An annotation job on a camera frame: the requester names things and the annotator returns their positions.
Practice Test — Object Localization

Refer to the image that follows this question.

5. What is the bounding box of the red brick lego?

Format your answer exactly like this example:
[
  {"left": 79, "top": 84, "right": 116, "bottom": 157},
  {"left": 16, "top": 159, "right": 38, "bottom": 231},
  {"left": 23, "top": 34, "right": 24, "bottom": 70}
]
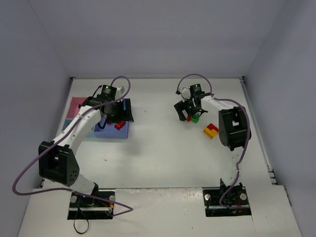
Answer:
[{"left": 114, "top": 121, "right": 126, "bottom": 130}]

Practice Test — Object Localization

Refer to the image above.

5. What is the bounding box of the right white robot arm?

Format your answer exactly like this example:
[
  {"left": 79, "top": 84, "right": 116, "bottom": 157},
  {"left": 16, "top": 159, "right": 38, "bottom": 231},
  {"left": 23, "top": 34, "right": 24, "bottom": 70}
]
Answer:
[{"left": 174, "top": 84, "right": 251, "bottom": 199}]

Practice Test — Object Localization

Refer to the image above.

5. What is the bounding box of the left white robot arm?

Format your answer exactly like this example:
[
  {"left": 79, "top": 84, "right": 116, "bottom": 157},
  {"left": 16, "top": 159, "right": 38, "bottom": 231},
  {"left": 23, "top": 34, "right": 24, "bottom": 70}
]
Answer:
[{"left": 39, "top": 85, "right": 134, "bottom": 196}]

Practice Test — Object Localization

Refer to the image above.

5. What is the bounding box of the green lego on red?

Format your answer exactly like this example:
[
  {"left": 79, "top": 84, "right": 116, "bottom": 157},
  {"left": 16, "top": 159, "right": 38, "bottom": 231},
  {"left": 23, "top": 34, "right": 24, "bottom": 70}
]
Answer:
[{"left": 191, "top": 114, "right": 200, "bottom": 123}]

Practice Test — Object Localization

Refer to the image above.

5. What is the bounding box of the purple-blue large container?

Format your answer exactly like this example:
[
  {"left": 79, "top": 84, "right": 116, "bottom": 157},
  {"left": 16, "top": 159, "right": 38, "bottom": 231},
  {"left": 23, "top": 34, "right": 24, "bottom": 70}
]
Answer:
[{"left": 93, "top": 117, "right": 131, "bottom": 139}]

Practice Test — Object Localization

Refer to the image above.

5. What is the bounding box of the red yellow stacked lego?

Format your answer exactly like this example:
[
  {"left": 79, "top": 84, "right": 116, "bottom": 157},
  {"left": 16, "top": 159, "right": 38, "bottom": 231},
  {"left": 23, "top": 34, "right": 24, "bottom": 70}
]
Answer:
[{"left": 203, "top": 123, "right": 219, "bottom": 139}]

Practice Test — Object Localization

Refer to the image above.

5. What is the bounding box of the pink container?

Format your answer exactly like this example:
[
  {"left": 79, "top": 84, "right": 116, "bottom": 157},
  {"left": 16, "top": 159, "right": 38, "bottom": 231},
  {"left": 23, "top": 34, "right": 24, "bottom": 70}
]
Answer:
[{"left": 66, "top": 97, "right": 86, "bottom": 119}]

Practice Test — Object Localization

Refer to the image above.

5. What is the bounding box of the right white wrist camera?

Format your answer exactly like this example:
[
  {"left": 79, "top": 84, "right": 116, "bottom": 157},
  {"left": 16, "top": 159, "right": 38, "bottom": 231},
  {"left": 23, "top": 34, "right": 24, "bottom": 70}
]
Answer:
[{"left": 176, "top": 87, "right": 191, "bottom": 100}]

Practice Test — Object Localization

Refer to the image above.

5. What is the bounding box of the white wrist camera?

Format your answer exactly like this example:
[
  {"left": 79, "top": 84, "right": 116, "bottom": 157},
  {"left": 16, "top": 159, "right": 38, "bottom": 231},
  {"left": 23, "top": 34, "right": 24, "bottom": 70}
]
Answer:
[
  {"left": 176, "top": 87, "right": 191, "bottom": 100},
  {"left": 116, "top": 86, "right": 125, "bottom": 98}
]

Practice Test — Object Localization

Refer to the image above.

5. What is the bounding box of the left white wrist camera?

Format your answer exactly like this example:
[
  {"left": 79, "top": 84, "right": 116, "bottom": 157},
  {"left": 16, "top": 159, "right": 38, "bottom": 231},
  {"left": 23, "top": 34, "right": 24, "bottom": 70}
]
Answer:
[{"left": 116, "top": 86, "right": 125, "bottom": 98}]

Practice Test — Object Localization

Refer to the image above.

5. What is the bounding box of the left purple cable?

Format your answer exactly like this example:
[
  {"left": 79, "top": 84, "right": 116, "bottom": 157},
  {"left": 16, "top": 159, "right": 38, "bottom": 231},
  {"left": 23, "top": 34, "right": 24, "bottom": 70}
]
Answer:
[{"left": 12, "top": 76, "right": 134, "bottom": 218}]

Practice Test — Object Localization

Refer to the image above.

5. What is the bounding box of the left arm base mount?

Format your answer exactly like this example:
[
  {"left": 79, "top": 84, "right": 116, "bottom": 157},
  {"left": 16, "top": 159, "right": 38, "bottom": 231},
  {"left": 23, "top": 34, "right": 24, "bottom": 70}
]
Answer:
[{"left": 67, "top": 192, "right": 114, "bottom": 220}]

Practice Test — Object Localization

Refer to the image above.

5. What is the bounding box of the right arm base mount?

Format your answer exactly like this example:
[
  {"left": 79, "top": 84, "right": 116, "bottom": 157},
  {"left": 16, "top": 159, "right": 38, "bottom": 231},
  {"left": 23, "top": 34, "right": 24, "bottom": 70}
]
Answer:
[{"left": 202, "top": 186, "right": 252, "bottom": 217}]

